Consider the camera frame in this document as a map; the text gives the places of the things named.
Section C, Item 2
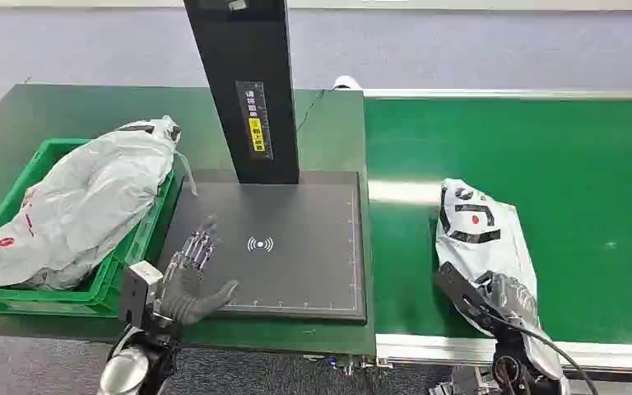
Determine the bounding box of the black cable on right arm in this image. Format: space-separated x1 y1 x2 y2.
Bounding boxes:
462 296 599 395

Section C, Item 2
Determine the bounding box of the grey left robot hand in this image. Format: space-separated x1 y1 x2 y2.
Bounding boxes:
156 216 240 328

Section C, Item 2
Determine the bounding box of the large grey plastic parcel bag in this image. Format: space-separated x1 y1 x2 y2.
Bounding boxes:
0 114 198 290

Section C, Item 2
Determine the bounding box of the green conveyor belt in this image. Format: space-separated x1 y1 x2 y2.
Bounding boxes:
364 97 632 346

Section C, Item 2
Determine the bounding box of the green plastic crate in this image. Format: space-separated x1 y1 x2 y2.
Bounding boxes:
0 137 178 319

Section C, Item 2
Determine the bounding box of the white parcel bag black print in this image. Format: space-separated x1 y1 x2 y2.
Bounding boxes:
434 178 571 389

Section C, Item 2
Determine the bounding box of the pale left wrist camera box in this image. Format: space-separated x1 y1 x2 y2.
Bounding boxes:
118 260 165 330

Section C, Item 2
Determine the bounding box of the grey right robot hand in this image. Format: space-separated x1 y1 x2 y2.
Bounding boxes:
475 271 540 332

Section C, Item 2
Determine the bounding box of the black scanner base plate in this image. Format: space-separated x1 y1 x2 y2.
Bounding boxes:
156 169 368 323

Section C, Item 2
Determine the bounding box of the dark green table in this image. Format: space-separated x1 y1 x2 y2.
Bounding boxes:
0 82 378 359

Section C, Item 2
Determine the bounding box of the thin black scanner cable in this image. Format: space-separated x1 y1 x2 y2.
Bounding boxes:
295 86 337 133

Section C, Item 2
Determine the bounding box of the black scanner stand column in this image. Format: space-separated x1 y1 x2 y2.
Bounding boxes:
183 0 301 186

